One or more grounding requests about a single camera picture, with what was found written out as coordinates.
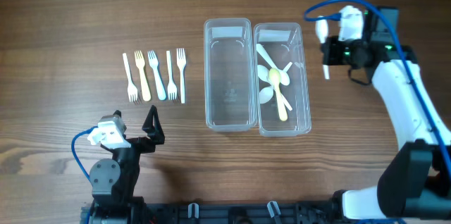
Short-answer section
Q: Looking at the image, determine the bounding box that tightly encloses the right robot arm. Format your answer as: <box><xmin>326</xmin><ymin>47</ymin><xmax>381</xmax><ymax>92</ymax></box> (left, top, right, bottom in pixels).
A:
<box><xmin>316</xmin><ymin>6</ymin><xmax>450</xmax><ymax>220</ymax></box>

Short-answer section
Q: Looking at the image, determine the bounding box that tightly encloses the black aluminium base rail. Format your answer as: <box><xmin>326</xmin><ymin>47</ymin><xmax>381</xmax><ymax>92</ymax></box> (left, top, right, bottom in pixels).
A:
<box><xmin>80</xmin><ymin>201</ymin><xmax>393</xmax><ymax>224</ymax></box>

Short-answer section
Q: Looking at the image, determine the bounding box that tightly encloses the small white fork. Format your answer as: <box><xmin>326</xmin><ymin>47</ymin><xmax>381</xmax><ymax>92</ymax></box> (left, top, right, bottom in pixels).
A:
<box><xmin>166</xmin><ymin>50</ymin><xmax>178</xmax><ymax>101</ymax></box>

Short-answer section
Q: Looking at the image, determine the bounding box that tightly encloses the white spoon thin handle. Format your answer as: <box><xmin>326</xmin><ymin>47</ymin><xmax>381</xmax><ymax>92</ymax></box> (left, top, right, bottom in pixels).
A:
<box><xmin>259</xmin><ymin>61</ymin><xmax>293</xmax><ymax>105</ymax></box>

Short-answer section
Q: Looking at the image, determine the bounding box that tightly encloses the right clear plastic container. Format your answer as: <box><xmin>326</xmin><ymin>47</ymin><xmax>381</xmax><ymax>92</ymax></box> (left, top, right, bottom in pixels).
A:
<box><xmin>254</xmin><ymin>23</ymin><xmax>311</xmax><ymax>137</ymax></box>

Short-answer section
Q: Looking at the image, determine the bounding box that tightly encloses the light blue fork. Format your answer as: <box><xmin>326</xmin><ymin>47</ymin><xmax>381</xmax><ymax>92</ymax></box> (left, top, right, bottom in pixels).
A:
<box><xmin>147</xmin><ymin>50</ymin><xmax>166</xmax><ymax>101</ymax></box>

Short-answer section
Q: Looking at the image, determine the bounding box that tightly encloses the clear plastic container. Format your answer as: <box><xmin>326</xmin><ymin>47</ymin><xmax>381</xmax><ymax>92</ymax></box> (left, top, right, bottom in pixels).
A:
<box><xmin>254</xmin><ymin>23</ymin><xmax>311</xmax><ymax>137</ymax></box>
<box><xmin>204</xmin><ymin>18</ymin><xmax>257</xmax><ymax>132</ymax></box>

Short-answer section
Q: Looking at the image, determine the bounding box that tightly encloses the clear white spoon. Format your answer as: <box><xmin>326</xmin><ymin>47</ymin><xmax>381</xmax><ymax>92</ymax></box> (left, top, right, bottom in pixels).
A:
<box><xmin>315</xmin><ymin>19</ymin><xmax>330</xmax><ymax>80</ymax></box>

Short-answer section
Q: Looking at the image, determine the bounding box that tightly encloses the slim white fork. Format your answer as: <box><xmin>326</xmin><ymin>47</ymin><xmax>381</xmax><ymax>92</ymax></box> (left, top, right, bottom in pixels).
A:
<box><xmin>176</xmin><ymin>48</ymin><xmax>187</xmax><ymax>104</ymax></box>

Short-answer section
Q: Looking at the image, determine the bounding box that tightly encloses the right blue cable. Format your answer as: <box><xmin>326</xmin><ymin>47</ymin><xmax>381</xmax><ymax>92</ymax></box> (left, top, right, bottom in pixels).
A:
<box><xmin>303</xmin><ymin>0</ymin><xmax>451</xmax><ymax>182</ymax></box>

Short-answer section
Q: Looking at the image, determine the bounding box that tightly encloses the left blue cable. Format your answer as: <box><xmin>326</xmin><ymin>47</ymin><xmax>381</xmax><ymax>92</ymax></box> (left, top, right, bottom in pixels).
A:
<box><xmin>70</xmin><ymin>126</ymin><xmax>97</xmax><ymax>184</ymax></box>

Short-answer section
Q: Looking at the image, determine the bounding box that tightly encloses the cream yellow fork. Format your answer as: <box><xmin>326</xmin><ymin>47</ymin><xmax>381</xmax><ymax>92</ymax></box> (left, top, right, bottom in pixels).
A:
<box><xmin>134</xmin><ymin>50</ymin><xmax>152</xmax><ymax>101</ymax></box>

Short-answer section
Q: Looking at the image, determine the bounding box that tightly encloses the left clear plastic container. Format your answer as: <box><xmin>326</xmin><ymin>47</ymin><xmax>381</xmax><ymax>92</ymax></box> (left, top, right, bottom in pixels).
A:
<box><xmin>204</xmin><ymin>18</ymin><xmax>257</xmax><ymax>132</ymax></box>

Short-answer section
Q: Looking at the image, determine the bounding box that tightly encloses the blue cable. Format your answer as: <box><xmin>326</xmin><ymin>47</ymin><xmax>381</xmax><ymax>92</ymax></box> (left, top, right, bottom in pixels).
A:
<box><xmin>303</xmin><ymin>0</ymin><xmax>451</xmax><ymax>182</ymax></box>
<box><xmin>70</xmin><ymin>126</ymin><xmax>97</xmax><ymax>184</ymax></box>

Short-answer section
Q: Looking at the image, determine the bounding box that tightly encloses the white fork tines down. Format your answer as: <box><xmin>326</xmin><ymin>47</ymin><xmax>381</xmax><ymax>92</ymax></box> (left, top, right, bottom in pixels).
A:
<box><xmin>123</xmin><ymin>53</ymin><xmax>138</xmax><ymax>102</ymax></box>

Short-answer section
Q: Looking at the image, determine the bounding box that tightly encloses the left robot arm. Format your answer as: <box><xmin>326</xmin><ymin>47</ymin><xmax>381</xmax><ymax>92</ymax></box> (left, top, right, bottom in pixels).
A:
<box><xmin>84</xmin><ymin>106</ymin><xmax>165</xmax><ymax>224</ymax></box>

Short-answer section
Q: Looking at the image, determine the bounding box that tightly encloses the white spoon bowl up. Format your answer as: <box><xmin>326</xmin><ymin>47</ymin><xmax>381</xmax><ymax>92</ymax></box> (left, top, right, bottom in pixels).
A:
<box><xmin>257</xmin><ymin>63</ymin><xmax>293</xmax><ymax>112</ymax></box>

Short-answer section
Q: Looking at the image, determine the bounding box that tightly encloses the yellow green spoon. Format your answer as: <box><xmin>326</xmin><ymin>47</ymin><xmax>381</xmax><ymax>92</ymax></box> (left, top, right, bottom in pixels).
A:
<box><xmin>268</xmin><ymin>68</ymin><xmax>288</xmax><ymax>121</ymax></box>

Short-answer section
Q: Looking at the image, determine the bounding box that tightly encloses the white spoon wide handle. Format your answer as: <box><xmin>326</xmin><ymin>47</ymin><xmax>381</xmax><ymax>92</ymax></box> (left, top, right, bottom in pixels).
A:
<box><xmin>256</xmin><ymin>44</ymin><xmax>292</xmax><ymax>86</ymax></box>

